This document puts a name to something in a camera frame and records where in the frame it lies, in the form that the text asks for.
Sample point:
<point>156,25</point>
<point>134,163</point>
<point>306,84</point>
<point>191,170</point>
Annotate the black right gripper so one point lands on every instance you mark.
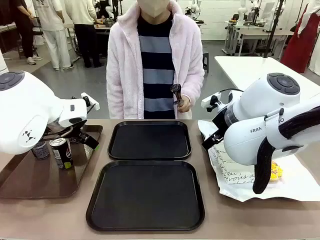
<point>220,122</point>

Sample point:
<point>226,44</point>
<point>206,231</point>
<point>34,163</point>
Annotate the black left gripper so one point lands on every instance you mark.
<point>72,131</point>

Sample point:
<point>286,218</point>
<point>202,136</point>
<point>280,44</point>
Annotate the black Pepsi can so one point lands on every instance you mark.
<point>61,155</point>

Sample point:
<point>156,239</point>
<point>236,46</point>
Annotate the metal serving tongs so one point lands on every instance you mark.
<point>176,88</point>

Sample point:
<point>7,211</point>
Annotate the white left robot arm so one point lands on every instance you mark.
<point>25,112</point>

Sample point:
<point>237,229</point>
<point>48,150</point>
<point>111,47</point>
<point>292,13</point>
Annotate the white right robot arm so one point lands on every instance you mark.
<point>250,140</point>

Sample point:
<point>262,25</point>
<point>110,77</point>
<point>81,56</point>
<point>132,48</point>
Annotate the person's left hand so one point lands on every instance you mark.
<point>186,105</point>

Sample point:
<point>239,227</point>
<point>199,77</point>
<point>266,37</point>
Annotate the white printed paper sheet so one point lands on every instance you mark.
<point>237,175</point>

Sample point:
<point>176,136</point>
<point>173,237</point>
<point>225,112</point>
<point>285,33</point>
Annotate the patterned dark drink can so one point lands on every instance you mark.
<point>40,151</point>

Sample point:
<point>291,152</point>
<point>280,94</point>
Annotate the small black serving tray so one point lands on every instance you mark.
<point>150,140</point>

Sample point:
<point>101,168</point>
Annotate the brown serving tray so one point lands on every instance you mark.
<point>37,180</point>

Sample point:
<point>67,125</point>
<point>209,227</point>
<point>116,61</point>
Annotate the yellow sprinkled donut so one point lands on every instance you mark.
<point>277,171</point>

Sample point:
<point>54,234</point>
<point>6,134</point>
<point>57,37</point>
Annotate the large black serving tray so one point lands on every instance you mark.
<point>145,195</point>

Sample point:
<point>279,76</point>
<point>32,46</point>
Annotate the dark stool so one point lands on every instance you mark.
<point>205,60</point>

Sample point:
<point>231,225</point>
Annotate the white side table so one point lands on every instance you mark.
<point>250,67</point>

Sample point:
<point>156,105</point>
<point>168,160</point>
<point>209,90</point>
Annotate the person in pink fleece jacket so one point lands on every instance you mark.
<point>125,62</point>

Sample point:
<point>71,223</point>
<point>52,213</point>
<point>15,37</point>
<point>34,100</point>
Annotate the bystander in black trousers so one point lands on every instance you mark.
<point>85,30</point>

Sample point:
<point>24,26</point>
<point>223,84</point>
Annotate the grey background workbench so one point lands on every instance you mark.
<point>252,33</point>

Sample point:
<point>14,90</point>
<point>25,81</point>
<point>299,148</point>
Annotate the bystander in white trousers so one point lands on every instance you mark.
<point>53,30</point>

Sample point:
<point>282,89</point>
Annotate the black stand pole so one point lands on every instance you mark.
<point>273,27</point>

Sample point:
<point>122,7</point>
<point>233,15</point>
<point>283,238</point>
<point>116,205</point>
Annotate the bystander in dark clothes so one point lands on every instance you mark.
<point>25,27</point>

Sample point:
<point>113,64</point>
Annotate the bystander in red apron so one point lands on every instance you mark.
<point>303,42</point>

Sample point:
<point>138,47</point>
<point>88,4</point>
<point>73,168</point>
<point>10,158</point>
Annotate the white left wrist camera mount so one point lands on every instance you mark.
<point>92,102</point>

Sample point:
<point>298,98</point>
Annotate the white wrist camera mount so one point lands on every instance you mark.
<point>92,102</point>
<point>208,100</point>

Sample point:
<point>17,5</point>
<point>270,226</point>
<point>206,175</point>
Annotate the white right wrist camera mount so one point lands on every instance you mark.
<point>208,100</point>

